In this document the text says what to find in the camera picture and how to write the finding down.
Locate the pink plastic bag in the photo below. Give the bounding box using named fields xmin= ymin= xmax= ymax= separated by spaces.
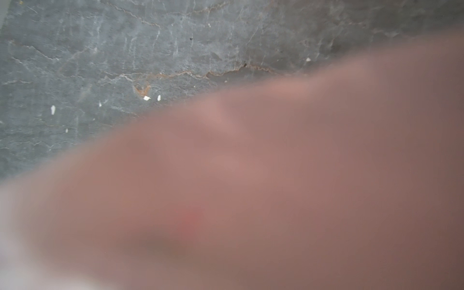
xmin=1 ymin=29 xmax=464 ymax=290

